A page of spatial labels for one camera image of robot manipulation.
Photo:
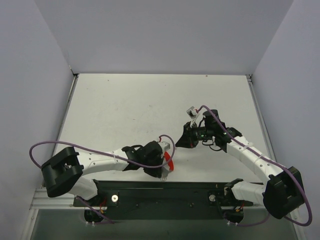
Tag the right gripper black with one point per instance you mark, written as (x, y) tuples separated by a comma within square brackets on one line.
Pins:
[(191, 135)]

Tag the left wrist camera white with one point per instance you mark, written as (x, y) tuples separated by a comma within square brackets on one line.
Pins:
[(165, 146)]

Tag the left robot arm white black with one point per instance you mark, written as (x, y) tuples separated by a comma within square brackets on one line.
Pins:
[(65, 172)]

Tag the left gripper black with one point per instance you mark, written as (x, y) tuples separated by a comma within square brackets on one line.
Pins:
[(163, 162)]

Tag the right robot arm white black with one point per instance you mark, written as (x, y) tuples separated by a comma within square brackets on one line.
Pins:
[(281, 189)]

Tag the metal key holder red handle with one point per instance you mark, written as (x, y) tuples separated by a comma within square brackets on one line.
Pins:
[(168, 168)]

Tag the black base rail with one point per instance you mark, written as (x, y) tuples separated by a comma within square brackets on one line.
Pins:
[(156, 200)]

